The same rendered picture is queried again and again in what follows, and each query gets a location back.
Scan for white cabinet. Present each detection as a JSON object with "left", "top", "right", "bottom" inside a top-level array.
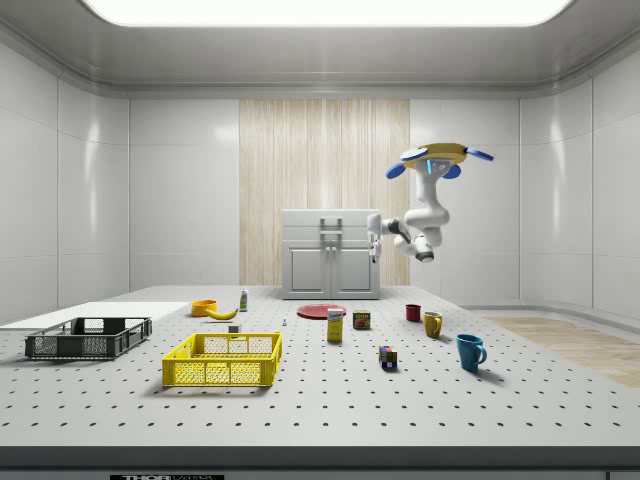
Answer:
[{"left": 281, "top": 208, "right": 382, "bottom": 301}]

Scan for red plate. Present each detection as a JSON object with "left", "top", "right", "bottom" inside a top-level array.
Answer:
[{"left": 296, "top": 303, "right": 348, "bottom": 322}]

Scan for yellow and white box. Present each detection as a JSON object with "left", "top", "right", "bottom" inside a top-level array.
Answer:
[{"left": 326, "top": 307, "right": 347, "bottom": 344}]

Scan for yellow mug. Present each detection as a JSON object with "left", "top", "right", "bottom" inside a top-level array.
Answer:
[{"left": 423, "top": 310, "right": 445, "bottom": 339}]

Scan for puzzle cube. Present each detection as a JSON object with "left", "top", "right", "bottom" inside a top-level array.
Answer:
[{"left": 377, "top": 344, "right": 400, "bottom": 372}]

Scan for blue mug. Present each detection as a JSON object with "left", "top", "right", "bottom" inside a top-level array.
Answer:
[{"left": 455, "top": 333, "right": 489, "bottom": 373}]

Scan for yellow basket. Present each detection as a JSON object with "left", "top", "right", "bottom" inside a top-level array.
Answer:
[{"left": 161, "top": 331, "right": 284, "bottom": 389}]

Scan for dark grey basket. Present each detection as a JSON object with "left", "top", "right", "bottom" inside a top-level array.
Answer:
[{"left": 24, "top": 316, "right": 154, "bottom": 362}]

